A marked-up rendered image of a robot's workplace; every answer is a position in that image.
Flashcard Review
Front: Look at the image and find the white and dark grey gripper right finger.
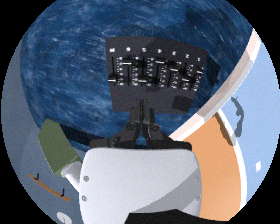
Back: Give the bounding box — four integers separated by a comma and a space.
142, 99, 192, 151

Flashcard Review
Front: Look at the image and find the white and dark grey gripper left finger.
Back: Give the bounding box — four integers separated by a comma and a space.
90, 99, 142, 149

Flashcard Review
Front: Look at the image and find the black lighting desk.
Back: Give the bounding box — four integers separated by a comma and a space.
105, 36, 208, 114

